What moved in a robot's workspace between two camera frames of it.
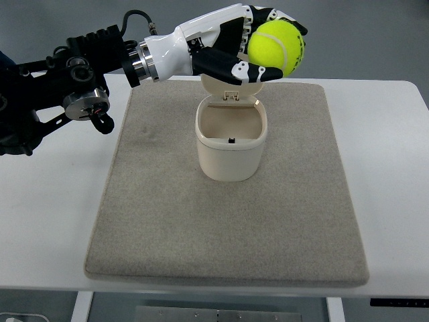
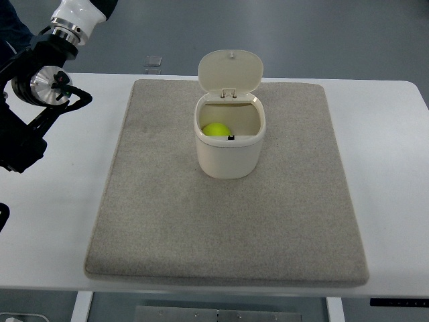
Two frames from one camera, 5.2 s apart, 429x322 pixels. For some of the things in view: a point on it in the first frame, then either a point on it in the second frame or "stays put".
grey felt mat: [295, 223] stays put
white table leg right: [335, 309] stays put
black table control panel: [382, 302] stays put
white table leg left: [82, 306] stays put
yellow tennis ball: [277, 43] to [216, 129]
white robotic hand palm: [169, 55] to [74, 18]
